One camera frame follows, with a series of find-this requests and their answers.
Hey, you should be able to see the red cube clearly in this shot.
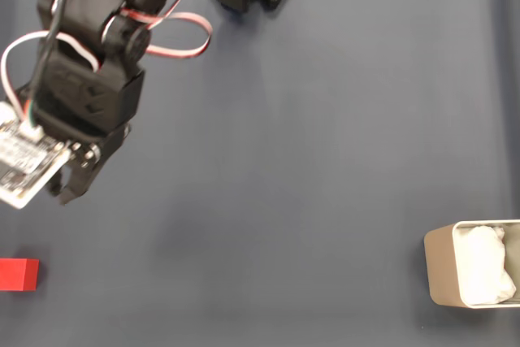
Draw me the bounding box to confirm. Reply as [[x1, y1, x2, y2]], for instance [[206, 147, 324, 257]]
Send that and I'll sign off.
[[0, 258, 41, 292]]

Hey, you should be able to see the beige metal box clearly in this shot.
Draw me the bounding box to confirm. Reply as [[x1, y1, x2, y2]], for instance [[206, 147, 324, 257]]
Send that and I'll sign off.
[[423, 219, 520, 308]]

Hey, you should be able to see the dark grey table mat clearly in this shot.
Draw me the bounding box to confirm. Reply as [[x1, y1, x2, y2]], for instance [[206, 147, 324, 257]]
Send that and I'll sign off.
[[0, 0, 520, 347]]

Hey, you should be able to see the white crumpled tissue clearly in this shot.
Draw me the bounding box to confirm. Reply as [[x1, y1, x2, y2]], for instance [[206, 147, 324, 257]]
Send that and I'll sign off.
[[457, 224, 518, 306]]

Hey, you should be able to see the white camera circuit board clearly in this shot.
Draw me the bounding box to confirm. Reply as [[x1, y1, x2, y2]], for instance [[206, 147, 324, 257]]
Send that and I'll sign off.
[[0, 102, 75, 210]]

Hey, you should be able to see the black camera cable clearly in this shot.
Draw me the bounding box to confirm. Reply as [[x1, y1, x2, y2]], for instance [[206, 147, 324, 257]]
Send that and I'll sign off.
[[28, 0, 78, 124]]

